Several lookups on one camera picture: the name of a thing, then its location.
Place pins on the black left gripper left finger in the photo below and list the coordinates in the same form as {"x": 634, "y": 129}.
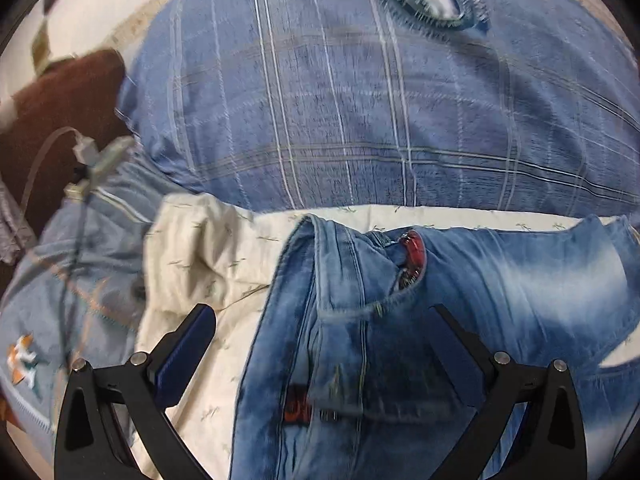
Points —
{"x": 90, "y": 443}

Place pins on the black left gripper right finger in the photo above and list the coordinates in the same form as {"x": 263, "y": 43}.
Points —
{"x": 550, "y": 442}

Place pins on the blue denim jeans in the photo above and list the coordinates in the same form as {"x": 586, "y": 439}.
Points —
{"x": 354, "y": 375}

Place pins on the grey-blue bed sheet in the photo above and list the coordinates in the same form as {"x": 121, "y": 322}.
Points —
{"x": 78, "y": 294}

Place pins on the cream leaf-print blanket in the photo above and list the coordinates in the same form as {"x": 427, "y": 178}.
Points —
{"x": 202, "y": 250}

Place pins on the grey cloth on headboard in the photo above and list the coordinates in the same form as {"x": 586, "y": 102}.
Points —
{"x": 16, "y": 235}

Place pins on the white power strip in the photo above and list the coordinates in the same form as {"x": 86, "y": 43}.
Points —
{"x": 87, "y": 179}

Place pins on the brown bed headboard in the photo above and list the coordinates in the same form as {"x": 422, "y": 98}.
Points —
{"x": 78, "y": 92}

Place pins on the blue plaid large pillow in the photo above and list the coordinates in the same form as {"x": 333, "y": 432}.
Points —
{"x": 510, "y": 105}

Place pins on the white charger with cable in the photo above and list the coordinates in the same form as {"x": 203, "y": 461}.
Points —
{"x": 85, "y": 151}

